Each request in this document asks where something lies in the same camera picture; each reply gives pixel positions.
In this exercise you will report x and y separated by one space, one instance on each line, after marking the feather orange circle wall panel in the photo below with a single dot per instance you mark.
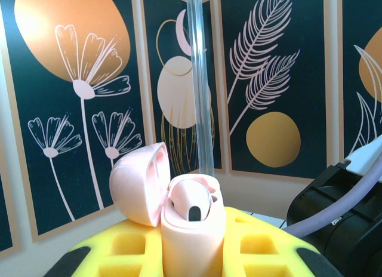
273 139

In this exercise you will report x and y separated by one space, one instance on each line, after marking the pink earbud charging case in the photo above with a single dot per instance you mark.
191 247

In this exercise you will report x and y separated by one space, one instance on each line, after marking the aluminium corner post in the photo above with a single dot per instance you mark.
201 80

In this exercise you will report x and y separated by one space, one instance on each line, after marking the flower print wall panel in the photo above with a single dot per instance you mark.
35 104

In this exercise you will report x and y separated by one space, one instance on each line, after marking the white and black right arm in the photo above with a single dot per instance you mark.
367 154

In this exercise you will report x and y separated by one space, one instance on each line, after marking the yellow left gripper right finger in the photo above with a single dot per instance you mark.
289 253

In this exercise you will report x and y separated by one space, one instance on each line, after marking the pink circle gold grass panel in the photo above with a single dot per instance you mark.
176 89

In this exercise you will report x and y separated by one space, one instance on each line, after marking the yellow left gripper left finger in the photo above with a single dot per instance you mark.
98 244

